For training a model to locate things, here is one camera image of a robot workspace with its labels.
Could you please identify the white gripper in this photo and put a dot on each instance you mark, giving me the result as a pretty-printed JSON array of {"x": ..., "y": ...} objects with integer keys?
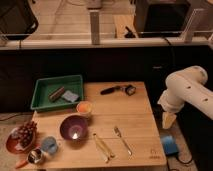
[{"x": 171, "y": 104}]

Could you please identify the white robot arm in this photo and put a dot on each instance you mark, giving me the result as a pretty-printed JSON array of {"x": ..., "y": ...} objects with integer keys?
[{"x": 185, "y": 86}]

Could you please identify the purple bowl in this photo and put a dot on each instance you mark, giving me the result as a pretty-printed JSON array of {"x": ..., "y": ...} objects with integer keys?
[{"x": 74, "y": 128}]

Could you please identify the blue box on floor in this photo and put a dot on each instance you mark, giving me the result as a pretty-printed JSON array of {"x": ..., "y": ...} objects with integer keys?
[{"x": 169, "y": 145}]

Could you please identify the wooden table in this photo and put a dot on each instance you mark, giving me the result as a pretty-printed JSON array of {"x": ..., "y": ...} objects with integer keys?
[{"x": 131, "y": 114}]

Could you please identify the metal fork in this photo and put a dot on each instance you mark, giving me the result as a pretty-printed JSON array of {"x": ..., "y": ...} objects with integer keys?
[{"x": 118, "y": 133}]

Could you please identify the orange cup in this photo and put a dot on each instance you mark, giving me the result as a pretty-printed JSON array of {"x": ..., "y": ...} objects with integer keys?
[{"x": 84, "y": 108}]

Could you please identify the blue grey sponge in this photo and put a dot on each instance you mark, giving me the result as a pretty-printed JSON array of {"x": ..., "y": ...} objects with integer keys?
[{"x": 70, "y": 96}]

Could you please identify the green plastic tray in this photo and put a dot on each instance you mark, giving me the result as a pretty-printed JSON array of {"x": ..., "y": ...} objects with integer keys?
[{"x": 45, "y": 86}]

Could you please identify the brown block in tray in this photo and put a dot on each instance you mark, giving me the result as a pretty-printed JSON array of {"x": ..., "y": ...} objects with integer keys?
[{"x": 56, "y": 94}]

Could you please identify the blue cup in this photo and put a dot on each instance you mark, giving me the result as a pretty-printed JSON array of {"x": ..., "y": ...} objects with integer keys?
[{"x": 49, "y": 145}]

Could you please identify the small metal pot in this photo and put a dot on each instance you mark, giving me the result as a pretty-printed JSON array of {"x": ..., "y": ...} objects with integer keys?
[{"x": 35, "y": 156}]

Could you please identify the dark red grapes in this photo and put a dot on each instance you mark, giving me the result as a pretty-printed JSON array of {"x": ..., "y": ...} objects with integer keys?
[{"x": 26, "y": 133}]

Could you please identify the red plate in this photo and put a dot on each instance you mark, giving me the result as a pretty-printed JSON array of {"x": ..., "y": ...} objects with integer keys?
[{"x": 14, "y": 147}]

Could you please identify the black chair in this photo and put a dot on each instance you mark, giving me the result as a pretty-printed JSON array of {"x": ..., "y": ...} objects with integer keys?
[{"x": 17, "y": 20}]

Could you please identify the grey railing post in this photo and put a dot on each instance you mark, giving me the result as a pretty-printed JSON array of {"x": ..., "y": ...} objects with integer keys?
[{"x": 95, "y": 29}]

